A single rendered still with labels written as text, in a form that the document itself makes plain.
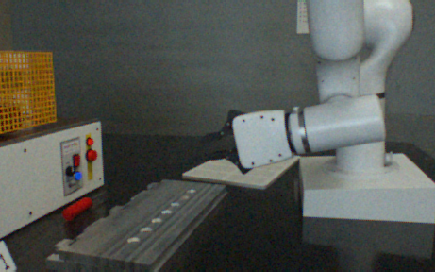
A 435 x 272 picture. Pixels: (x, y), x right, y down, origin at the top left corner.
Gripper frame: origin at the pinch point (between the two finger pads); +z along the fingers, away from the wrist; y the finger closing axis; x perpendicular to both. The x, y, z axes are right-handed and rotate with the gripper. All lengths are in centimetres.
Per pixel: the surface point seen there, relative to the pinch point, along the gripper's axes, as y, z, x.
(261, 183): 18.3, 1.2, 35.9
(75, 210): 9.0, 36.0, -0.4
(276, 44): -30, 17, 223
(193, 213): 13.5, 8.0, 0.8
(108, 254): 11.9, 15.0, -20.8
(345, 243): 24.4, -21.1, 4.3
